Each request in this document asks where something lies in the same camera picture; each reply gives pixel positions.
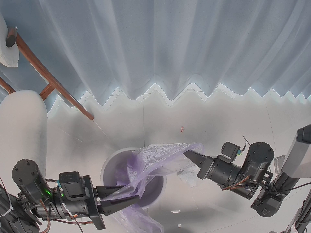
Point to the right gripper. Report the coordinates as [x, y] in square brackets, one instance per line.
[218, 172]

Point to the purple plastic bag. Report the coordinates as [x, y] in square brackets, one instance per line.
[155, 159]

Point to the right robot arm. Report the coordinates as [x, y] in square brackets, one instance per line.
[260, 159]

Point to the pale blue curtain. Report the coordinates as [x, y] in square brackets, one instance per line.
[158, 33]

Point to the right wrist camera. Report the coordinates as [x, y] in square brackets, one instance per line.
[230, 152]

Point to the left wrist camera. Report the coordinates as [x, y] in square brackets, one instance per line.
[71, 184]

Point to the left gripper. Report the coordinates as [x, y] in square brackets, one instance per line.
[94, 210]

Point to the wooden chair white cushions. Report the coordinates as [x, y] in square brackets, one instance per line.
[21, 130]

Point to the clear plastic wrapper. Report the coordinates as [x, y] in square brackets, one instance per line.
[190, 177]

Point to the white trash bin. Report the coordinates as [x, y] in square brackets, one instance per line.
[110, 161]

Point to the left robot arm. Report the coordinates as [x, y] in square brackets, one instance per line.
[26, 178]

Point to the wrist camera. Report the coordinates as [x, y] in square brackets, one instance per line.
[230, 152]
[71, 184]

